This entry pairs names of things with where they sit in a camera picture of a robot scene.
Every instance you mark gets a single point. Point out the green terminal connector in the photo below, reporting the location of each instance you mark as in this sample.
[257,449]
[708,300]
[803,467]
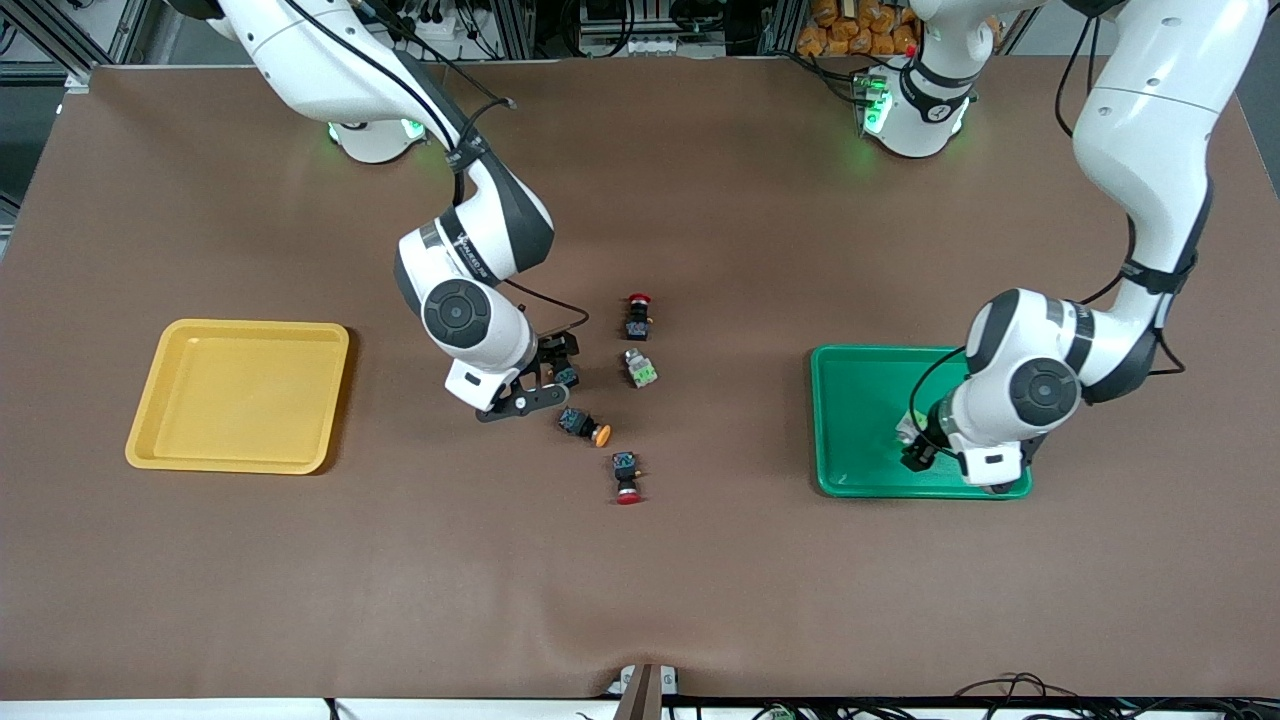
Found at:
[778,713]

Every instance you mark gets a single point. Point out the aluminium frame profile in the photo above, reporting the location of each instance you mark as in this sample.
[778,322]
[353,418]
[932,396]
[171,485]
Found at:
[50,40]

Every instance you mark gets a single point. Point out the aluminium frame post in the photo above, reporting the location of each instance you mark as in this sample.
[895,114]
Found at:
[785,25]
[515,30]

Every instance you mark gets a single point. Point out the yellow push button switch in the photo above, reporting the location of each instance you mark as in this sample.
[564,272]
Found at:
[568,379]
[578,421]

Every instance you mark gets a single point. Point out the green plastic tray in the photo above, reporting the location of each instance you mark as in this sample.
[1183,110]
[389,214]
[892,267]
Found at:
[860,420]

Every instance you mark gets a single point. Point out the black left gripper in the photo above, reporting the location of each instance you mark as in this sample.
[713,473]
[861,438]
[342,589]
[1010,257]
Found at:
[921,455]

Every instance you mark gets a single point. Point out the green push button switch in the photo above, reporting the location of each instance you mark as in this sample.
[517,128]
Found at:
[642,372]
[908,430]

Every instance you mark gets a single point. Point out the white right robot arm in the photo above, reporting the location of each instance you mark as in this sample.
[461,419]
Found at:
[330,70]

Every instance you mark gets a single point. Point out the yellow plastic tray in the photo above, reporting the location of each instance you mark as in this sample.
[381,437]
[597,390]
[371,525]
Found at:
[240,395]

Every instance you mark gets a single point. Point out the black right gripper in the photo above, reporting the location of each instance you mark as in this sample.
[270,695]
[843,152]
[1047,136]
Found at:
[556,356]

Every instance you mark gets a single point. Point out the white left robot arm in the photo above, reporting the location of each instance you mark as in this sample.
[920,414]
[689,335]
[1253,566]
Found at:
[1150,110]

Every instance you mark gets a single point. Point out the white power strip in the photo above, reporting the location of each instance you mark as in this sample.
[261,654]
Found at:
[640,45]

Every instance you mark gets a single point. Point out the red push button switch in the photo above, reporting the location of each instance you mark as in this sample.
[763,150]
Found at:
[639,322]
[626,470]

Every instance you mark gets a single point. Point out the orange packets pile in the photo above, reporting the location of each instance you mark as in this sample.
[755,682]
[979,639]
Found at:
[850,30]

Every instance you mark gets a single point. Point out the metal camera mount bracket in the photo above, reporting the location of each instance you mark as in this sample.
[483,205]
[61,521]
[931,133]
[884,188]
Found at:
[645,690]

